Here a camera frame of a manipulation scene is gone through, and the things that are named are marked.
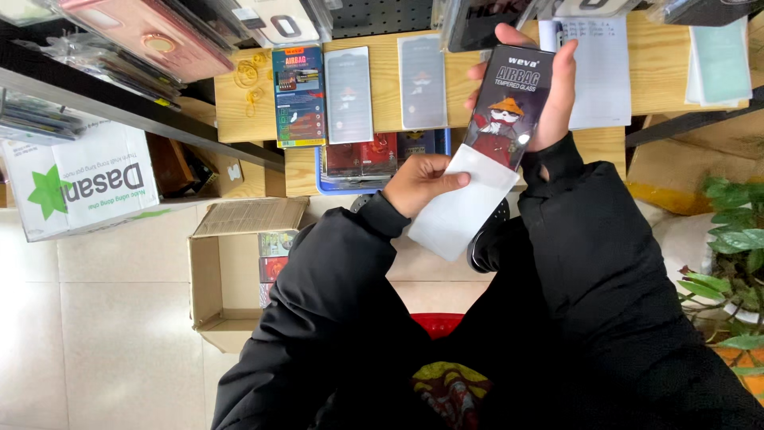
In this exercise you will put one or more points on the green potted plant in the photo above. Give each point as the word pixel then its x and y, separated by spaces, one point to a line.
pixel 731 239

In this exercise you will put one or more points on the pink phone case packet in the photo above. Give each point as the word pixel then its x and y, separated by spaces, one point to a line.
pixel 155 39

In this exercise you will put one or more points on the person's left hand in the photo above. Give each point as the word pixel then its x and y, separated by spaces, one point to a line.
pixel 412 188

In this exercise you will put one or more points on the yellow rubber bands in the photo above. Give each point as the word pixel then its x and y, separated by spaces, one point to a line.
pixel 248 74

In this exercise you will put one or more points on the blue basket of packets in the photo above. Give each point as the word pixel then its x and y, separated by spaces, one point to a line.
pixel 364 161

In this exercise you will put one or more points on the blue screen protector box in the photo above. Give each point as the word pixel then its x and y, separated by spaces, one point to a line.
pixel 298 95

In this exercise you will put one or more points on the person's right hand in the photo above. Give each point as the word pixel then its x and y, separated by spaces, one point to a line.
pixel 561 101

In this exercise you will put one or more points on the dark phone case packet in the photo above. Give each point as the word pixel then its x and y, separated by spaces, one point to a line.
pixel 710 11

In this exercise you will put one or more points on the person's black printed shirt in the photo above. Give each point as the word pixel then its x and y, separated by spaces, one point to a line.
pixel 453 382

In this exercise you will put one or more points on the black pegboard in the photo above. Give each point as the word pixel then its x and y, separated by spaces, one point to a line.
pixel 382 17

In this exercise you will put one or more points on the red screen protector packet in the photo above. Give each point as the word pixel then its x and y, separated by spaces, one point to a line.
pixel 272 269

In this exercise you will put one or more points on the black phone case packet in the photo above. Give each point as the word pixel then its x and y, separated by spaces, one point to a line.
pixel 471 21

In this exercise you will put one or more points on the white note paper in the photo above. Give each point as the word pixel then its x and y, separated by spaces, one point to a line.
pixel 600 71

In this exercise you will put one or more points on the white carton with green star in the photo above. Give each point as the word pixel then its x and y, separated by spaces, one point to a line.
pixel 89 179

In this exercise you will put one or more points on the black metal bar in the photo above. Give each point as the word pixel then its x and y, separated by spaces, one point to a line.
pixel 686 119

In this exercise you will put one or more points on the heap of phone case packets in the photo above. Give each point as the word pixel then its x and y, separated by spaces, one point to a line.
pixel 101 65

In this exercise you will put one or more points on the green screen protector packet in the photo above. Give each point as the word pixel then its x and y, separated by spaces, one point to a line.
pixel 276 243

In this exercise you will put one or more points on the open cardboard box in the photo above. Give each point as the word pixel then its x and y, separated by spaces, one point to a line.
pixel 221 280

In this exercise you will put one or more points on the brown wooden box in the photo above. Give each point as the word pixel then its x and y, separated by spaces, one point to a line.
pixel 173 164

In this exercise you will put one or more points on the stack of pale green sheets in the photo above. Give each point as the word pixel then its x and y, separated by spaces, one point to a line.
pixel 719 63

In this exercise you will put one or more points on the white sleeve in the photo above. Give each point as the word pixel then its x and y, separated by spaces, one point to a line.
pixel 459 215

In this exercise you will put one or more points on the red plastic stool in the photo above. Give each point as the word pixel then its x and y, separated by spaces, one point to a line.
pixel 439 324

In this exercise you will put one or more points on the black screen protector box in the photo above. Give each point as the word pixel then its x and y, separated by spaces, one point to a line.
pixel 507 107

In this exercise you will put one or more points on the white sack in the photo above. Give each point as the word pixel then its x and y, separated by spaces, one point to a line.
pixel 680 239

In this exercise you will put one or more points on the clear screen protector packet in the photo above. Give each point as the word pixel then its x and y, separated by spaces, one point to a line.
pixel 422 80
pixel 349 95

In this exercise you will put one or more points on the black shoe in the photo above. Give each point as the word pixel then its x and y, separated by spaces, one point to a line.
pixel 486 251

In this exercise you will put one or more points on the grey metal shelf rack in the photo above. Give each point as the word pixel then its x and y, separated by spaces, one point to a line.
pixel 137 113

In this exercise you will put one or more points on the brown cardboard box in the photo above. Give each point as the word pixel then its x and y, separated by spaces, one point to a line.
pixel 680 167

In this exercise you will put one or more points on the white phone case packet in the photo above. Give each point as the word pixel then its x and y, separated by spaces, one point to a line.
pixel 280 21

